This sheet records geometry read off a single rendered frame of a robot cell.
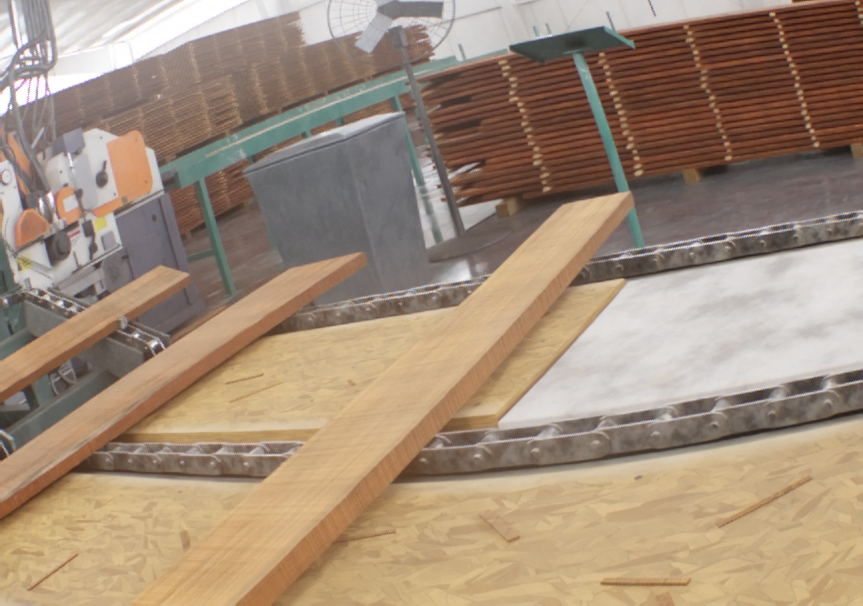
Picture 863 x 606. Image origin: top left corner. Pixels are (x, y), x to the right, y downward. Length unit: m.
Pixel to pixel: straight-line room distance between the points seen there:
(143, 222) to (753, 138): 4.23
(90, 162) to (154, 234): 0.98
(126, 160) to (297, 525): 6.06
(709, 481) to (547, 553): 0.15
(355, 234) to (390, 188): 0.33
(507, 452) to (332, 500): 0.20
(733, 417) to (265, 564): 0.46
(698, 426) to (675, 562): 0.25
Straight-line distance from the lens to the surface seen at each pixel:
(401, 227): 5.70
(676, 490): 0.90
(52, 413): 2.30
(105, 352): 2.42
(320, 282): 2.09
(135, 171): 6.98
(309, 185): 5.53
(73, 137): 6.57
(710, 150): 6.70
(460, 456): 1.11
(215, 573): 0.91
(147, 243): 7.22
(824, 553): 0.73
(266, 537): 0.95
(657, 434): 1.01
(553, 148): 7.06
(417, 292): 1.88
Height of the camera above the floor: 1.24
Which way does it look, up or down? 13 degrees down
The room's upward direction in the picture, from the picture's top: 18 degrees counter-clockwise
